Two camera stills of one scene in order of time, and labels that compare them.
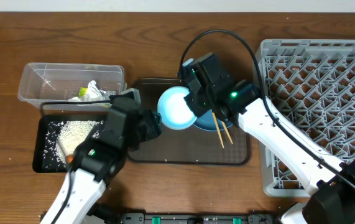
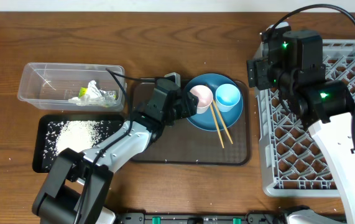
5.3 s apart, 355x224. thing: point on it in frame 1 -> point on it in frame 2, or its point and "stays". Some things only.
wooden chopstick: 221,140 stays
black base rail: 194,218 stays
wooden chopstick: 225,127 stays
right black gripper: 193,99 -> 257,74
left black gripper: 151,117 -> 189,104
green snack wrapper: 82,91 stays
